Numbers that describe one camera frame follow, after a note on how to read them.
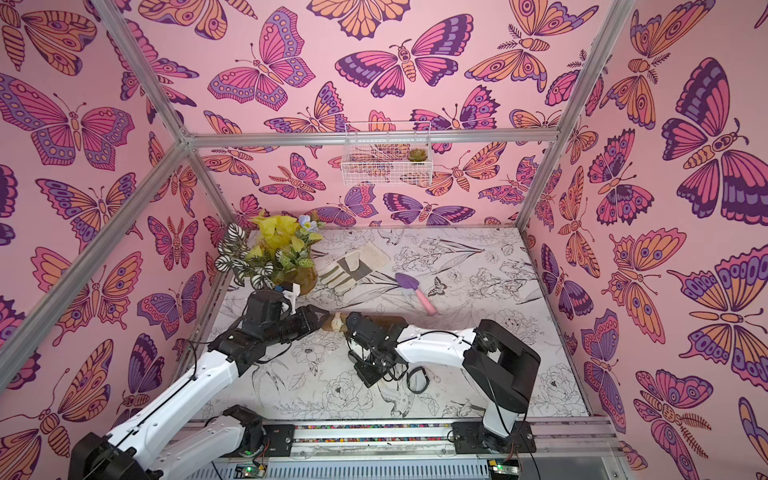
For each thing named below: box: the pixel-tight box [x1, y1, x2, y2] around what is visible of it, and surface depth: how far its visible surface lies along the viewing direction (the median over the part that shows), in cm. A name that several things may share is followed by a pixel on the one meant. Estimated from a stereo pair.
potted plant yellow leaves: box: [214, 215, 325, 296], surface depth 87 cm
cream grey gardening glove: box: [317, 242, 391, 295], surface depth 109 cm
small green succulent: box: [408, 148, 428, 162], surface depth 94 cm
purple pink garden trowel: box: [395, 272, 437, 316], surface depth 102 cm
